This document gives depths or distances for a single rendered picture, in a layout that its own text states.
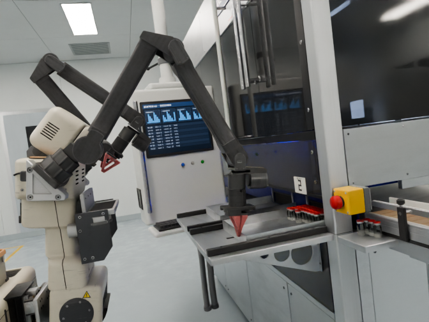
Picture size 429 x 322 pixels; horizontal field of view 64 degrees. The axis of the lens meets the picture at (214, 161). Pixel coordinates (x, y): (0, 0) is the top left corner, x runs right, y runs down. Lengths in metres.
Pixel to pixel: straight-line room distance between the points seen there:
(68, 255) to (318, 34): 1.05
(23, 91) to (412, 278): 6.31
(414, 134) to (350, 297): 0.57
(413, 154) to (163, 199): 1.25
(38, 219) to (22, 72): 5.72
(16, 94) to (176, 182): 5.14
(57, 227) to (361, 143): 1.01
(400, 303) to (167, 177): 1.25
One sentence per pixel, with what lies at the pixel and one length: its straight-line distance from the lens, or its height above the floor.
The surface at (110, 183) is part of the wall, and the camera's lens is 6.53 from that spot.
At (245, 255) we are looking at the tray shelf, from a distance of 1.05.
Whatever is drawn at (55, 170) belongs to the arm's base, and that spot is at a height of 1.19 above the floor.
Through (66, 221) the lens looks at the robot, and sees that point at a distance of 1.23.
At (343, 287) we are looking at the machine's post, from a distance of 1.22.
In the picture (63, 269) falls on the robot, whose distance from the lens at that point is 1.24.
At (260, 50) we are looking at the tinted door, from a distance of 1.54.
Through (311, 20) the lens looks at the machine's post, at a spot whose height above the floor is 1.54.
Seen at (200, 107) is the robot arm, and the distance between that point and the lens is 1.06.
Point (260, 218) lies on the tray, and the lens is 1.38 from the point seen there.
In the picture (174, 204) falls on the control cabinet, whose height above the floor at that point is 0.89.
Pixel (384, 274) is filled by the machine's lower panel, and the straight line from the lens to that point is 1.30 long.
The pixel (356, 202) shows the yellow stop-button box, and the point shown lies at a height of 0.99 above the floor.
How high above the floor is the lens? 1.21
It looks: 3 degrees down
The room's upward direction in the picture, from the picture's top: 7 degrees counter-clockwise
